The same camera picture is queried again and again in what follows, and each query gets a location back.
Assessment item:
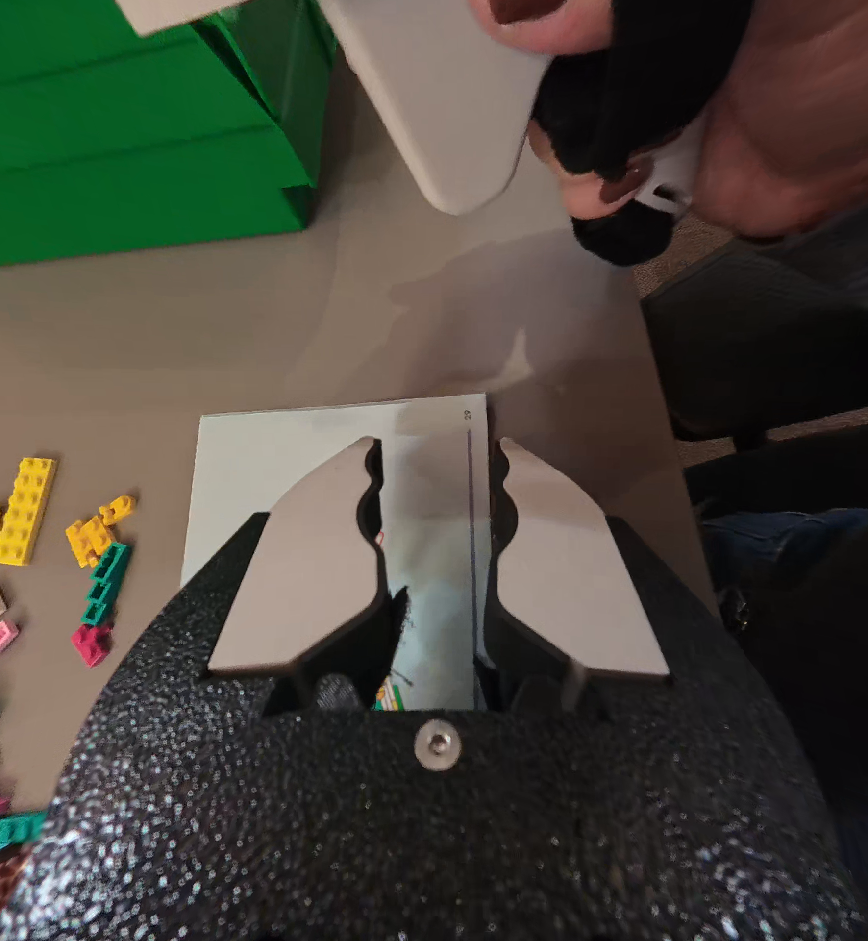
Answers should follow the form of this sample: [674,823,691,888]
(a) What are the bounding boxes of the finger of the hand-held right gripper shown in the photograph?
[114,0,247,38]

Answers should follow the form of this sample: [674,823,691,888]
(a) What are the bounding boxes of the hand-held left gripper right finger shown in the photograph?
[489,439,670,710]

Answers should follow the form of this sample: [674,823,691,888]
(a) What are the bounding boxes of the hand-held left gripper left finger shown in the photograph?
[207,436,392,710]

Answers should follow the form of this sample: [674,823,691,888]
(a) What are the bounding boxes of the person's right hand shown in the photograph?
[471,0,868,240]

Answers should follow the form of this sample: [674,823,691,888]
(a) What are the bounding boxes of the white instruction booklet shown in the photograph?
[181,395,495,712]

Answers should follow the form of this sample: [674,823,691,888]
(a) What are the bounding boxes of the green cardboard box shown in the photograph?
[0,0,339,269]

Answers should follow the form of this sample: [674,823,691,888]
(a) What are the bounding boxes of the teal long brick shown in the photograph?
[81,543,133,627]

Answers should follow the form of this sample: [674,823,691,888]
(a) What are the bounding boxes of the yellow hinge brick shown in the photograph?
[66,516,116,568]

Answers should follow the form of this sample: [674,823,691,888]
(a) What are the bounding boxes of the magenta small brick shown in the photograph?
[71,625,113,668]

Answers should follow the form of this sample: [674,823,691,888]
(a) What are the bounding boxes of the person's legs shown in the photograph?
[684,422,868,941]

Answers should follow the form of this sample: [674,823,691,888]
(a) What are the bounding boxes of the yellow long plate brick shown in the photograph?
[0,457,58,566]

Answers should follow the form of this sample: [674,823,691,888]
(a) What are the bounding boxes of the black office chair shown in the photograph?
[640,243,868,451]

